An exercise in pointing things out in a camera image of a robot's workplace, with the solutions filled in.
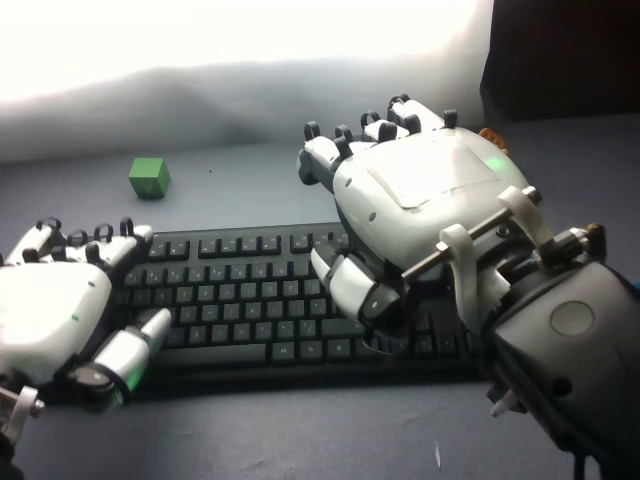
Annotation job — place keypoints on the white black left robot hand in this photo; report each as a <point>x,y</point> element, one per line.
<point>45,310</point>

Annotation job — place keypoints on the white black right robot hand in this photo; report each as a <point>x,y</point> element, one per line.
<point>425,170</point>

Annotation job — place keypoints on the small orange object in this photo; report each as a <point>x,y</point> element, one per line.
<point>492,137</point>

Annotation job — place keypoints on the green cube block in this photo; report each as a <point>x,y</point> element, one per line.
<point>147,177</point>

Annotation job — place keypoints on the dark panel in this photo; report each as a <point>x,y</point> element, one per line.
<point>565,55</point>

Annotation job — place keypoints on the black computer keyboard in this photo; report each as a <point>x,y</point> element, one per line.
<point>240,300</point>

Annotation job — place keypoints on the grey table cloth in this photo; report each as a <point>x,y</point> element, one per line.
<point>300,440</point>

